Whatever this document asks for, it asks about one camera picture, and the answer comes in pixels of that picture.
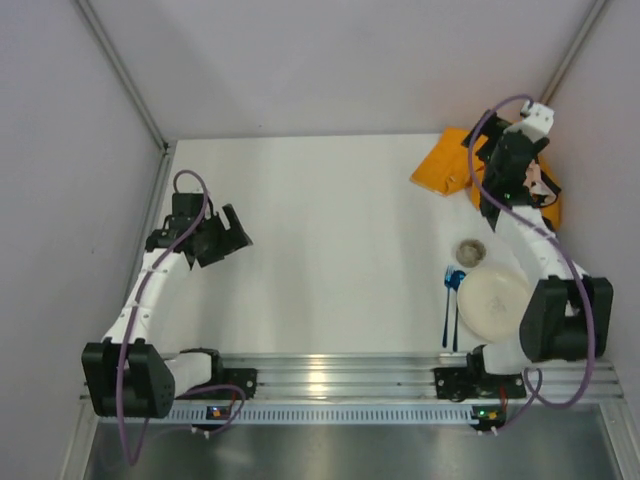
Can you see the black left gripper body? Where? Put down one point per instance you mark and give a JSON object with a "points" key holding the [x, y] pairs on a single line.
{"points": [[220, 239]]}

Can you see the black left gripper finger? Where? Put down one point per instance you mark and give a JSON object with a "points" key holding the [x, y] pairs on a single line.
{"points": [[236, 236], [210, 256]]}

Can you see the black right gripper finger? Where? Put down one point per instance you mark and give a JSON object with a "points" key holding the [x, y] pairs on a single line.
{"points": [[488, 129], [490, 210]]}

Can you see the aluminium mounting rail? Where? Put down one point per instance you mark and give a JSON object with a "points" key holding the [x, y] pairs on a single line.
{"points": [[401, 377]]}

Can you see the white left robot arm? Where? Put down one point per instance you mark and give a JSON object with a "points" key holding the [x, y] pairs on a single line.
{"points": [[124, 372]]}

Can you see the slotted grey cable duct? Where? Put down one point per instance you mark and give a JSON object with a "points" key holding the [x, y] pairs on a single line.
{"points": [[335, 414]]}

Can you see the small grey cup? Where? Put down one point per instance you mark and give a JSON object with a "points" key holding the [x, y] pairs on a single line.
{"points": [[470, 253]]}

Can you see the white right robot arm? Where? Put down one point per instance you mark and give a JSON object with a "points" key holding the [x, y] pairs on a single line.
{"points": [[567, 315]]}

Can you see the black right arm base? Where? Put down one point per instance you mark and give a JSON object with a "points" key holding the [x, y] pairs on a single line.
{"points": [[458, 384]]}

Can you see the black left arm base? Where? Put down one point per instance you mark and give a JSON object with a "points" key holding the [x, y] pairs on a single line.
{"points": [[243, 378]]}

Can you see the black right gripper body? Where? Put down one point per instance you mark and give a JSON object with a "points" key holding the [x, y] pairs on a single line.
{"points": [[493, 187]]}

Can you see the orange Mickey Mouse placemat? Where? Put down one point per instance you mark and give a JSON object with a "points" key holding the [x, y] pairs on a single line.
{"points": [[445, 171]]}

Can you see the cream round plate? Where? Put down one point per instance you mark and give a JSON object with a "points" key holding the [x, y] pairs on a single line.
{"points": [[492, 302]]}

